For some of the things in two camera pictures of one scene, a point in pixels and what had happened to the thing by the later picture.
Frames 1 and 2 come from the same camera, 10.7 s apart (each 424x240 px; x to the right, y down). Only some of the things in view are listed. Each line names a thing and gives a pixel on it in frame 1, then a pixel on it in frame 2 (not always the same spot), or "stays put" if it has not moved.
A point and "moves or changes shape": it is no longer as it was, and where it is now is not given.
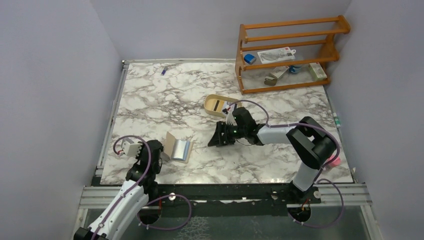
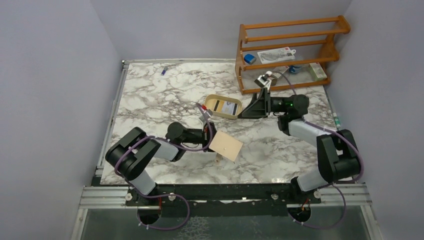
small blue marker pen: x=163 y=72 stays put
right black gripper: x=224 y=133 → x=266 y=104
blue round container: x=295 y=69 stays put
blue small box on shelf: x=249 y=58 stays put
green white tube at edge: x=337 y=122 stays put
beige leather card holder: x=177 y=150 moves or changes shape
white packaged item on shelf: x=276 y=55 stays put
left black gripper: x=156 y=153 → x=205 y=136
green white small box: x=317 y=71 stays put
